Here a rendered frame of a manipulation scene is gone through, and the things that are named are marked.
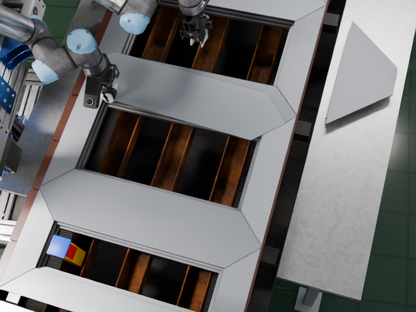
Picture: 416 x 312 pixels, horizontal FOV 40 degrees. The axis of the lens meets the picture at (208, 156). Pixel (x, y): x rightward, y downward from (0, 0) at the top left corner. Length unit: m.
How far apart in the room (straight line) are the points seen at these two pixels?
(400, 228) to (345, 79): 0.91
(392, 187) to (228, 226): 1.17
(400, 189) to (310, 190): 0.91
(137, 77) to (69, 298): 0.76
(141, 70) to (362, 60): 0.76
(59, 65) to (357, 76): 0.99
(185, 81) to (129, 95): 0.20
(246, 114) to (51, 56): 0.64
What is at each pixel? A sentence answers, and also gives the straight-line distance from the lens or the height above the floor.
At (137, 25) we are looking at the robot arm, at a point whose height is 1.23.
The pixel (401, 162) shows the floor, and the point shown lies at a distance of 2.77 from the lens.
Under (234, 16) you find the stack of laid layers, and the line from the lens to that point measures 2.09.
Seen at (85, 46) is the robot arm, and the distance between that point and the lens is 1.65.
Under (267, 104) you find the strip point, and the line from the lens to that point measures 1.87.
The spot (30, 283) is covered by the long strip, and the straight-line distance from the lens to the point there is 1.84.
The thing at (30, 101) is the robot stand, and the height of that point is 0.23.
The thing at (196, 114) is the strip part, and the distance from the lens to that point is 1.87.
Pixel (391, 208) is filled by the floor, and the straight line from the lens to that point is 2.68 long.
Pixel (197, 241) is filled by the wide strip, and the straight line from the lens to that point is 1.73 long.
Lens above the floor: 2.52
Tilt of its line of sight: 67 degrees down
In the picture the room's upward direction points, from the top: 16 degrees counter-clockwise
